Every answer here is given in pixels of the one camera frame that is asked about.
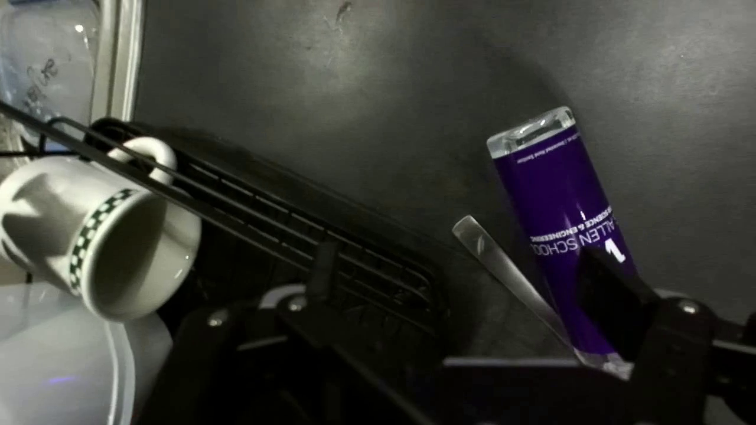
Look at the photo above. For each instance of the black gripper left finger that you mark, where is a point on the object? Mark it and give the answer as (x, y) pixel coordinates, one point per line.
(325, 276)

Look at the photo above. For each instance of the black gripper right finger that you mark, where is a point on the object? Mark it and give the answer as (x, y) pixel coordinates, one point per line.
(622, 307)

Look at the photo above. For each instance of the white plastic container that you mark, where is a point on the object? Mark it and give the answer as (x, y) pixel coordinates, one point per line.
(63, 363)

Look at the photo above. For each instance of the white mug checkered band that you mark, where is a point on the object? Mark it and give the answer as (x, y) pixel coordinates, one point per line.
(96, 238)

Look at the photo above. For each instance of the blue purple printed bottle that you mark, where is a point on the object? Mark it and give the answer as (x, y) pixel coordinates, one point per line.
(564, 213)

